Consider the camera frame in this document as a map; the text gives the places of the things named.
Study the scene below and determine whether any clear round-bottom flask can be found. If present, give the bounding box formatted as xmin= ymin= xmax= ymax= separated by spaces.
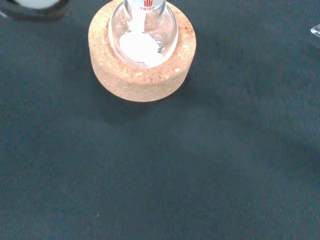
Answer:
xmin=107 ymin=0 xmax=179 ymax=69

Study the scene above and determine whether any cork ring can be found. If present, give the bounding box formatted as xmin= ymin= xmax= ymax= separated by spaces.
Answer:
xmin=87 ymin=1 xmax=197 ymax=103

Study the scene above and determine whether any black cloth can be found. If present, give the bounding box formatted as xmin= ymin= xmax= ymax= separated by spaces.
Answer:
xmin=0 ymin=0 xmax=320 ymax=240

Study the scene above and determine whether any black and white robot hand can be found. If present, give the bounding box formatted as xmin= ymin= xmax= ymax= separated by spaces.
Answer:
xmin=0 ymin=0 xmax=71 ymax=22

